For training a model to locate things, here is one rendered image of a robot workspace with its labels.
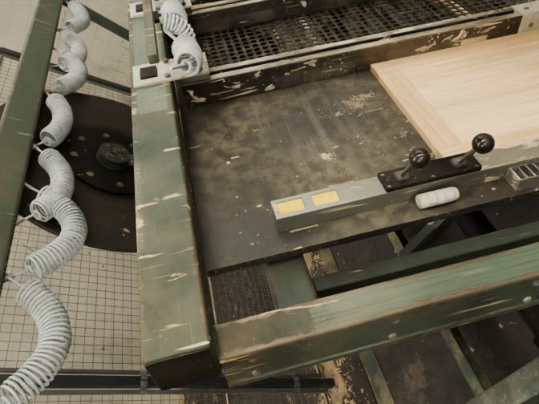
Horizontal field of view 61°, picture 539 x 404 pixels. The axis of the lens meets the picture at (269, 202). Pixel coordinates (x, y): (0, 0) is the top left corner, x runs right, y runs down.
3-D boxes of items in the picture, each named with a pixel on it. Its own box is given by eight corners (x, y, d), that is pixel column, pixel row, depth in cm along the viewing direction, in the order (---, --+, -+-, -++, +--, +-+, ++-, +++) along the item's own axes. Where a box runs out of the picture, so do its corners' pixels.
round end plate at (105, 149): (238, 257, 149) (-53, 212, 110) (231, 268, 152) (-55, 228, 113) (206, 119, 203) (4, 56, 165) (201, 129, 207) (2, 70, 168)
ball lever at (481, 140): (467, 171, 92) (502, 147, 79) (449, 175, 91) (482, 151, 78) (460, 154, 92) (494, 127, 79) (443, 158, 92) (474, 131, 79)
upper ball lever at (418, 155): (411, 184, 90) (437, 162, 77) (393, 189, 90) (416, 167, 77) (405, 167, 91) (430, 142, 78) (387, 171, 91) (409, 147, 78)
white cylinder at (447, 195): (420, 212, 89) (458, 203, 90) (423, 202, 87) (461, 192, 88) (414, 202, 91) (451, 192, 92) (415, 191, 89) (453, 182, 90)
